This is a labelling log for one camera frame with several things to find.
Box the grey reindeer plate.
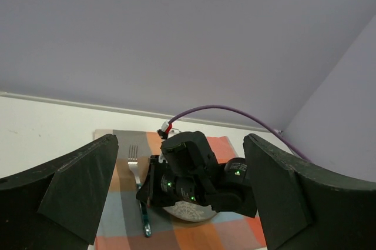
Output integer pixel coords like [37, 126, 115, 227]
[163, 201, 217, 222]

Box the green handled fork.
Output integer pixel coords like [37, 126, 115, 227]
[127, 145, 152, 238]

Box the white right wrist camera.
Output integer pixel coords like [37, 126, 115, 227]
[157, 121, 181, 164]

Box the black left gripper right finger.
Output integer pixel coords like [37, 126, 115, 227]
[243, 134, 375, 249]

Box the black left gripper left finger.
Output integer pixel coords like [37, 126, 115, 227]
[1, 134, 119, 249]

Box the checked orange cloth placemat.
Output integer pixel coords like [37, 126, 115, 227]
[94, 129, 266, 249]

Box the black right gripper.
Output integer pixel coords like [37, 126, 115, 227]
[136, 131, 257, 218]

